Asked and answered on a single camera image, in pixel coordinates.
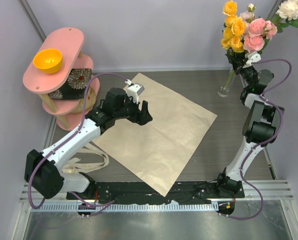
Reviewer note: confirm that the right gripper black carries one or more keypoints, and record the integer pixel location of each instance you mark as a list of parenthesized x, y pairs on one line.
[(241, 69)]

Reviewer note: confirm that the pink flower stem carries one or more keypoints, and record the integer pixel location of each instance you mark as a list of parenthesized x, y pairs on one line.
[(258, 33), (248, 15)]

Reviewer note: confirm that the pink wooden tiered shelf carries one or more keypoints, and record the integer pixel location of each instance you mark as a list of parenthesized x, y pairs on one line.
[(59, 73)]

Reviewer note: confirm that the cream printed ribbon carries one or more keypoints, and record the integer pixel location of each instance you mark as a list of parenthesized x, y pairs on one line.
[(73, 166)]

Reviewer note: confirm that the yellow plastic bowl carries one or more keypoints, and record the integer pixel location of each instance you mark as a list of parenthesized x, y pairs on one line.
[(48, 60)]

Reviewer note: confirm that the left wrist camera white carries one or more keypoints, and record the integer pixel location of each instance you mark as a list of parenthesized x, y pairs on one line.
[(133, 90)]

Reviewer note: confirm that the round cream patterned plate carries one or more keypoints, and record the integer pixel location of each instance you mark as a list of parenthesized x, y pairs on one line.
[(90, 101)]

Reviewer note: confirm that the yellow flower stem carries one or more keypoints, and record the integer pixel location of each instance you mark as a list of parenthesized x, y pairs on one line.
[(234, 28)]

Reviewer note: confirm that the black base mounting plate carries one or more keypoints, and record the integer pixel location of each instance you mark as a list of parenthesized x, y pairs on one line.
[(182, 192)]

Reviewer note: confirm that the orange wrapping paper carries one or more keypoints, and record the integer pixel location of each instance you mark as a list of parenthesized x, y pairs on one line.
[(158, 152)]

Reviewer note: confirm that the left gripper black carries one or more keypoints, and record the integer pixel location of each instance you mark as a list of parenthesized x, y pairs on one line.
[(139, 117)]

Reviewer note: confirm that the aluminium frame rail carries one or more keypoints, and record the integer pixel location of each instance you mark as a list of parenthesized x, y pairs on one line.
[(270, 190)]

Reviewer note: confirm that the white slotted cable duct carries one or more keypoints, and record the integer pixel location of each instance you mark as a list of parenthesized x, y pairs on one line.
[(172, 207)]

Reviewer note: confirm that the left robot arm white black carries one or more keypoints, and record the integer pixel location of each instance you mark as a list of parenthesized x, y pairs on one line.
[(44, 170)]

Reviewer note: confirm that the clear glass vase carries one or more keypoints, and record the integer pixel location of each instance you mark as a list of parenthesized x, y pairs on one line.
[(224, 90)]

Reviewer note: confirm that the white flower stem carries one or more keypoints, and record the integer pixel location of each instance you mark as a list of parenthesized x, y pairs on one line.
[(286, 15)]

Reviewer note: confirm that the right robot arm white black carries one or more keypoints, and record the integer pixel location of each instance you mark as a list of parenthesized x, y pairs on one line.
[(260, 129)]

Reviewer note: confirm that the black floral square plate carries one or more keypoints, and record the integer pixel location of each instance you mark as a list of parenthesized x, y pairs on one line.
[(75, 85)]

